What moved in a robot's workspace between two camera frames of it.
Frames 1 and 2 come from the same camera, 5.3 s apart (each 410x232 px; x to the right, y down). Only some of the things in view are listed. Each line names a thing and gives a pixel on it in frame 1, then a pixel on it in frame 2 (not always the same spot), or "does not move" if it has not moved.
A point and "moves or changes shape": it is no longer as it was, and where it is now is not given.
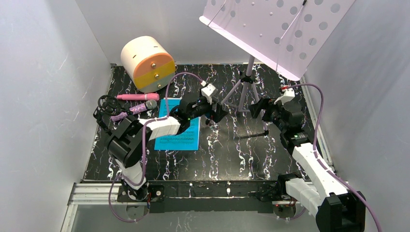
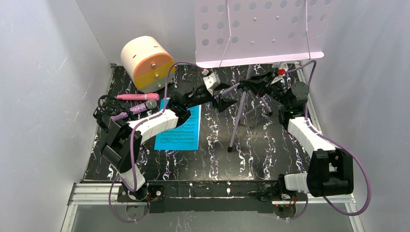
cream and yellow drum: [148, 65] does not move
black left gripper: [211, 109] -> [216, 97]
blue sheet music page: [189, 140] does not move
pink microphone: [145, 97] does not move
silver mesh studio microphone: [150, 104] does not move
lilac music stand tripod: [287, 36] moves or changes shape
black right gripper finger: [256, 109] -> [256, 87]
